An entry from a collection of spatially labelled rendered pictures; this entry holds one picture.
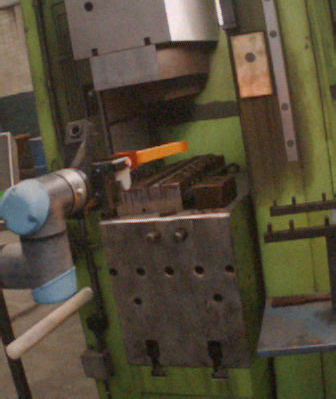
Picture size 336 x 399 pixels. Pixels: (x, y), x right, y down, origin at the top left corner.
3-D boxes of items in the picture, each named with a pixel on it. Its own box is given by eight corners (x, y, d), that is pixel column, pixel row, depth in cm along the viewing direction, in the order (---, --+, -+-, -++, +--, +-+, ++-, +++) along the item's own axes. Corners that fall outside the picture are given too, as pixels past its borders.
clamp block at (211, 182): (226, 207, 155) (222, 183, 154) (195, 210, 158) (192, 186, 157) (238, 196, 166) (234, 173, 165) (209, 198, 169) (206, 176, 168)
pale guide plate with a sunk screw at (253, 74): (272, 94, 156) (261, 31, 153) (240, 98, 159) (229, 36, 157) (273, 93, 158) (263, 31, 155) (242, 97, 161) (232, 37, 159)
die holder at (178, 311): (250, 368, 156) (228, 213, 149) (127, 364, 171) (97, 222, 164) (289, 290, 206) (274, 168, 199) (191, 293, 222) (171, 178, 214)
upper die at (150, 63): (161, 79, 154) (154, 44, 152) (95, 91, 162) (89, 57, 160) (210, 71, 192) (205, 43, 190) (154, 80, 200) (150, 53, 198)
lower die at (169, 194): (183, 211, 160) (178, 180, 158) (117, 215, 168) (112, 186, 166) (227, 177, 198) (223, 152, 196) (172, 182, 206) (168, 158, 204)
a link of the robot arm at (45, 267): (30, 291, 98) (17, 228, 97) (88, 289, 94) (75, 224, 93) (6, 307, 91) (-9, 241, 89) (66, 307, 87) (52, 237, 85)
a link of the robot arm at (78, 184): (33, 175, 96) (74, 170, 92) (48, 170, 100) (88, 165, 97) (41, 219, 97) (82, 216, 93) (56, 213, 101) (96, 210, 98)
